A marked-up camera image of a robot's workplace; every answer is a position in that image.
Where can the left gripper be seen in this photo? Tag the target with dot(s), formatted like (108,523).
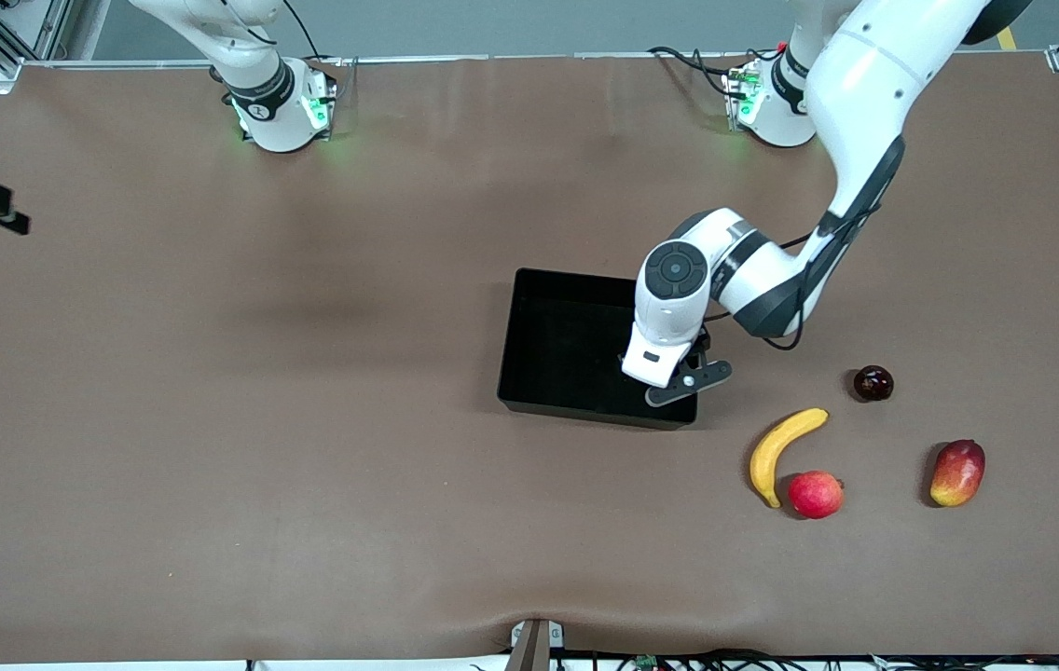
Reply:
(703,342)

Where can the black plastic box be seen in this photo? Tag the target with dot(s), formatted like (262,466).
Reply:
(557,345)

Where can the yellow banana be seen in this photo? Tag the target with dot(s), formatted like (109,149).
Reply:
(772,447)

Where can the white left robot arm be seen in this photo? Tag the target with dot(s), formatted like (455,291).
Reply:
(865,75)

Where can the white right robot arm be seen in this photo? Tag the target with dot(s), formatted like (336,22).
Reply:
(273,121)

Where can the red pomegranate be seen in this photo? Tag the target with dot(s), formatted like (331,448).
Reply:
(815,495)

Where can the dark purple plum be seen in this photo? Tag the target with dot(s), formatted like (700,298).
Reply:
(873,384)

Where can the red yellow mango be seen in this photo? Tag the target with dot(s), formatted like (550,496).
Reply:
(958,473)

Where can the brown table cover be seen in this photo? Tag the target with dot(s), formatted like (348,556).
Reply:
(306,513)

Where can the front camera mount bracket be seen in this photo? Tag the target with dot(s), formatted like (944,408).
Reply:
(529,652)

